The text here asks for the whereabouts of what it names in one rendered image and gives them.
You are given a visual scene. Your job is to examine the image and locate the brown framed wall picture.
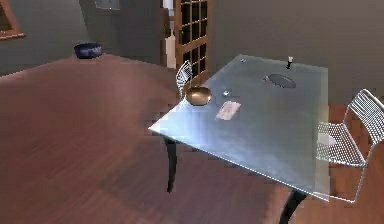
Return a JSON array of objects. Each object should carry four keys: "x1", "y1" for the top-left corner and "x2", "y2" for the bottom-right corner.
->
[{"x1": 0, "y1": 0, "x2": 26, "y2": 41}]

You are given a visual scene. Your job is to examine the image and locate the brass bowl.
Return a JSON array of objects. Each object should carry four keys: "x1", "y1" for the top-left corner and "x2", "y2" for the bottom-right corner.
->
[{"x1": 185, "y1": 86, "x2": 213, "y2": 107}]

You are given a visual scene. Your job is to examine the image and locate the dark blue round bin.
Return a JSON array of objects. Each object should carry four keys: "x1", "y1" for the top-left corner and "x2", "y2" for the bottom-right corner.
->
[{"x1": 73, "y1": 42, "x2": 103, "y2": 60}]

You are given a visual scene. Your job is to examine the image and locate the brown wooden glazed door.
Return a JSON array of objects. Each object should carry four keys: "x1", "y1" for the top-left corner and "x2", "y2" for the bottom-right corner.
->
[{"x1": 173, "y1": 0, "x2": 212, "y2": 78}]

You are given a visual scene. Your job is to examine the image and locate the dark grey plate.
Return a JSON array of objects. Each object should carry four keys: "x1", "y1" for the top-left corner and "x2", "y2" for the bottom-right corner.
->
[{"x1": 264, "y1": 73, "x2": 297, "y2": 90}]

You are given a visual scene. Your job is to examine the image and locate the white wire mesh chair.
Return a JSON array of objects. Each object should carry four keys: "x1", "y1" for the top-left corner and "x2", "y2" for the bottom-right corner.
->
[
  {"x1": 175, "y1": 59, "x2": 194, "y2": 101},
  {"x1": 315, "y1": 88, "x2": 384, "y2": 204}
]

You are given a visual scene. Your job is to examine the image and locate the pale flat rectangular card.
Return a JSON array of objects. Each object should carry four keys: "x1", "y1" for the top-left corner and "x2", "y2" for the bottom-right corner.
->
[{"x1": 215, "y1": 100, "x2": 242, "y2": 121}]

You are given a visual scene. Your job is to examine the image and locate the glass table with black legs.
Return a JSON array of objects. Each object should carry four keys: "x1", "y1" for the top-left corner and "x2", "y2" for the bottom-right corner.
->
[{"x1": 148, "y1": 54, "x2": 331, "y2": 224}]

